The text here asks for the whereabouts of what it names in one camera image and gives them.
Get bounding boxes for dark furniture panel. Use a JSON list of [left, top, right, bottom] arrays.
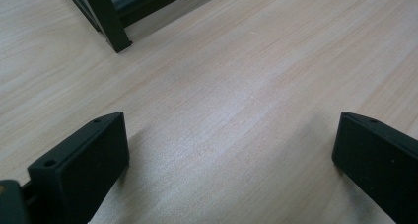
[[106, 0, 201, 29]]

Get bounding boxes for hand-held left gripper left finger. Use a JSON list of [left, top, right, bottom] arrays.
[[27, 111, 130, 224]]

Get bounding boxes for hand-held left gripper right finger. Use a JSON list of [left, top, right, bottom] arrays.
[[331, 111, 418, 224]]

